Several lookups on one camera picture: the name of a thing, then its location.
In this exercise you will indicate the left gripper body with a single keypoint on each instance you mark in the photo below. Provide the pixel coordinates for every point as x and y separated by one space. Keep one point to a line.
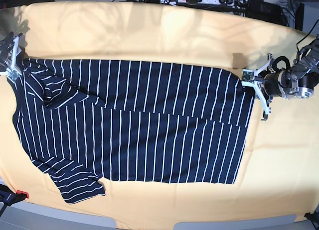
277 84

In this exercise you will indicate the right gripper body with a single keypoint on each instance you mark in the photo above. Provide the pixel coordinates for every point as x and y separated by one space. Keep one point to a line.
6 46

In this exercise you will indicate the navy white striped T-shirt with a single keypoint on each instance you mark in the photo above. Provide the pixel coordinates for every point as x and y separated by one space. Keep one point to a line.
83 120

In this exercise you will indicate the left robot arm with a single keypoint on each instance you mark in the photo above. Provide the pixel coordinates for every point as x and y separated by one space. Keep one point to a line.
295 80

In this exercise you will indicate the black power adapter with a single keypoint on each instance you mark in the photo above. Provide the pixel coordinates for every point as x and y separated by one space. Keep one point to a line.
258 8

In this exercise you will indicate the yellow tablecloth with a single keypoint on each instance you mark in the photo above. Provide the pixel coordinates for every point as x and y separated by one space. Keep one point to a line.
279 172

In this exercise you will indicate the black clamp right corner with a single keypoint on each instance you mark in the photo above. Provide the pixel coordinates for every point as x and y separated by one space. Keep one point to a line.
313 218

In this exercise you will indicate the red black clamp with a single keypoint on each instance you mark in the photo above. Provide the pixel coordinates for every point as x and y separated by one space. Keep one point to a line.
8 197

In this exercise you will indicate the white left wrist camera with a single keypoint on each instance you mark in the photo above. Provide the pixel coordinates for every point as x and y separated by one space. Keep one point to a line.
248 77

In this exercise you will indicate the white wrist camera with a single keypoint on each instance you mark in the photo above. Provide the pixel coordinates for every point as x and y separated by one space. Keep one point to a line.
13 74
248 77

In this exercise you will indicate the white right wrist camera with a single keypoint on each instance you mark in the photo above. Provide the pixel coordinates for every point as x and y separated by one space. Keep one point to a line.
13 74

